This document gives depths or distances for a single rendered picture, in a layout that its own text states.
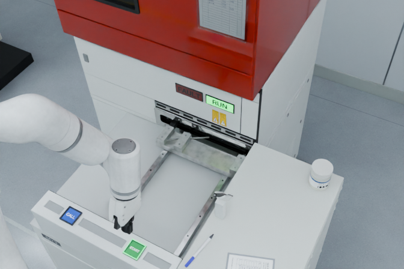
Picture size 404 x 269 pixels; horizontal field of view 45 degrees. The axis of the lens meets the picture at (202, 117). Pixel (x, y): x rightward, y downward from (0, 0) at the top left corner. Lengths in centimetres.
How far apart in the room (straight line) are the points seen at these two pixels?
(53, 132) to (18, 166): 220
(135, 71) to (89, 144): 86
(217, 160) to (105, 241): 53
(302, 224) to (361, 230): 119
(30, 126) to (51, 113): 5
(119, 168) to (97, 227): 47
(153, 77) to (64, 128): 90
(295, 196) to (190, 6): 73
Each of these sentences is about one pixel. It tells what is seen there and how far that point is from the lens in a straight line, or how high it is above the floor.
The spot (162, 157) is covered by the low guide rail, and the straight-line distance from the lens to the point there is 194.
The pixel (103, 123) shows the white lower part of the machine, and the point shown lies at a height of 66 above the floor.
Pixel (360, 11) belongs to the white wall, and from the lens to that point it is 315.
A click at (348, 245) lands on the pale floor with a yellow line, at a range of 276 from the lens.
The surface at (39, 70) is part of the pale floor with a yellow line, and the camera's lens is 378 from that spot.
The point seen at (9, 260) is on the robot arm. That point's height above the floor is 137.
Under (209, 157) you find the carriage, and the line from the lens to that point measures 189.
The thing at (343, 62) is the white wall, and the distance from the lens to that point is 340.
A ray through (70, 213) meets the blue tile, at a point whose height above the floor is 96.
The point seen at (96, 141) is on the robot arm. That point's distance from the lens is 112.
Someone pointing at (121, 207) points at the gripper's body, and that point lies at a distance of 135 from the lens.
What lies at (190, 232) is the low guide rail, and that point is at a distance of 175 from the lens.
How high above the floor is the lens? 239
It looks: 48 degrees down
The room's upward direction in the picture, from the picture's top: 3 degrees counter-clockwise
